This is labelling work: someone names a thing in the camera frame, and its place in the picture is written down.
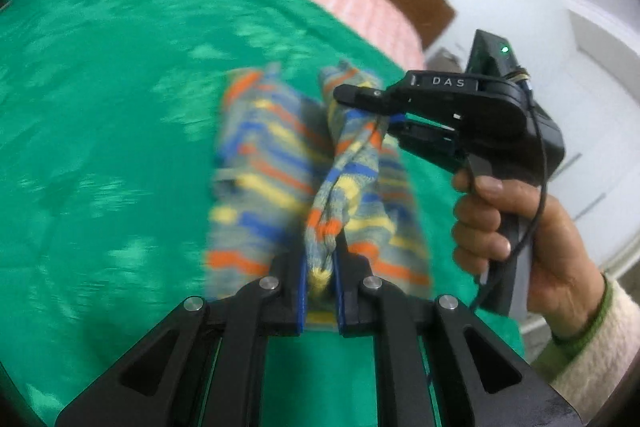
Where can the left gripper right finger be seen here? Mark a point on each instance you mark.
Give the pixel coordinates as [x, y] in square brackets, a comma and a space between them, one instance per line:
[437, 363]

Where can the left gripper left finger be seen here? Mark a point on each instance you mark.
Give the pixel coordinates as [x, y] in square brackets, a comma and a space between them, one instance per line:
[202, 365]

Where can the striped knit sweater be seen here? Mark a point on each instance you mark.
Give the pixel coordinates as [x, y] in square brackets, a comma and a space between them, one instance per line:
[299, 172]

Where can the cream right fleece sleeve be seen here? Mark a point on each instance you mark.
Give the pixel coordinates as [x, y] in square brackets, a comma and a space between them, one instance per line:
[588, 368]

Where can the green bed cover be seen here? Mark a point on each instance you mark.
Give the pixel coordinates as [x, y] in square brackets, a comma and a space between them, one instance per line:
[110, 121]

